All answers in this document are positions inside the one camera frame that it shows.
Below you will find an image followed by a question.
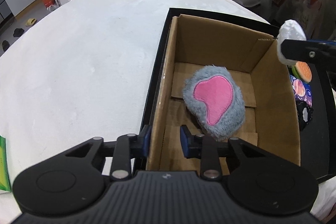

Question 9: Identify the hamburger plush toy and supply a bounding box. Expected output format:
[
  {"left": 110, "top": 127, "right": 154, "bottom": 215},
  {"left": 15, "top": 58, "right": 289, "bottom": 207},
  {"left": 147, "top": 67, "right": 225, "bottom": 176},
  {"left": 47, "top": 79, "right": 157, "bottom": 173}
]
[{"left": 291, "top": 61, "right": 312, "bottom": 83}]

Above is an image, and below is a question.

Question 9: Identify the white soft object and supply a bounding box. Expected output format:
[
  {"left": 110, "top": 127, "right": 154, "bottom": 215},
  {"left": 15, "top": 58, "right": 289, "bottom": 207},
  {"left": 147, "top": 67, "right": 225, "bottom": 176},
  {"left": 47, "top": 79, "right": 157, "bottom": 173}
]
[{"left": 277, "top": 19, "right": 306, "bottom": 66}]

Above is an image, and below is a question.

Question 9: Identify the grey pink plush toy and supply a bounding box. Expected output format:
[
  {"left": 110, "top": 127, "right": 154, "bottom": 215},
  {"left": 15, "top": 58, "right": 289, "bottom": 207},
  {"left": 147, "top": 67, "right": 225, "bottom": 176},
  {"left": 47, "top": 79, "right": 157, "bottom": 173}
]
[{"left": 182, "top": 65, "right": 245, "bottom": 141}]

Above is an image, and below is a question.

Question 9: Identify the black white crochet pouch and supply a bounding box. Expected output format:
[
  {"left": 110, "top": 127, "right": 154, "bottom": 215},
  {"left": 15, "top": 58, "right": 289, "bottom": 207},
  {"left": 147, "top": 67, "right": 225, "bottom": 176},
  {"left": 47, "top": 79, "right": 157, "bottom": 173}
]
[{"left": 296, "top": 101, "right": 314, "bottom": 131}]

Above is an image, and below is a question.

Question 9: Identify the brown cardboard box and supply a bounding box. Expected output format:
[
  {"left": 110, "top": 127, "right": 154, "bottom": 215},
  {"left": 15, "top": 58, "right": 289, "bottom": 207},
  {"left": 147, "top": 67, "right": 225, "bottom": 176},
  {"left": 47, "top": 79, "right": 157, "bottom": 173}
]
[{"left": 146, "top": 11, "right": 301, "bottom": 170}]

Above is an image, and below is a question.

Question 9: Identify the blue tissue packet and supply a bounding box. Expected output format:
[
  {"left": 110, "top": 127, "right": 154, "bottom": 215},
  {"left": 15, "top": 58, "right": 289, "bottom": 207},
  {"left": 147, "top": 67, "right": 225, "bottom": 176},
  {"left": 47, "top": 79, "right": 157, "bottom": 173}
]
[{"left": 290, "top": 75, "right": 313, "bottom": 107}]

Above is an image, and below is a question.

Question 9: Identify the white plastic bag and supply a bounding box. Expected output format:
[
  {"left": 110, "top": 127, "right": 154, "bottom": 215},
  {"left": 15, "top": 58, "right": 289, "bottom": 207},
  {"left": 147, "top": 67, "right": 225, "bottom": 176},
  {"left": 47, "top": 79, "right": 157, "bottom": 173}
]
[{"left": 291, "top": 0, "right": 324, "bottom": 38}]

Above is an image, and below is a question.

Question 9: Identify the green box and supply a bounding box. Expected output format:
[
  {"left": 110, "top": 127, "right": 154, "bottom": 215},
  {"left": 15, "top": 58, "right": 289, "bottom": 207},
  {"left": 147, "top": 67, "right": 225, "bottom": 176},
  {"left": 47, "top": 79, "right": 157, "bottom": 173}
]
[{"left": 0, "top": 136, "right": 11, "bottom": 194}]

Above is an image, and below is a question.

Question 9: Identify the yellow slipper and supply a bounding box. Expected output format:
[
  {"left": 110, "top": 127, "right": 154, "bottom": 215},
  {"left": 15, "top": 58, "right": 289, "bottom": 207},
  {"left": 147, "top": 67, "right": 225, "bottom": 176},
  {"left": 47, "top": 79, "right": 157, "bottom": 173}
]
[{"left": 25, "top": 18, "right": 37, "bottom": 27}]

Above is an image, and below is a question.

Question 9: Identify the black slipper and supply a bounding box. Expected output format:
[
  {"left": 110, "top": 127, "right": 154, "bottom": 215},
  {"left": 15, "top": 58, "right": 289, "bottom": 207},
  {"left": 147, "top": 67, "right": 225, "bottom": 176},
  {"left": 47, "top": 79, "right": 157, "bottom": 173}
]
[{"left": 13, "top": 28, "right": 25, "bottom": 38}]

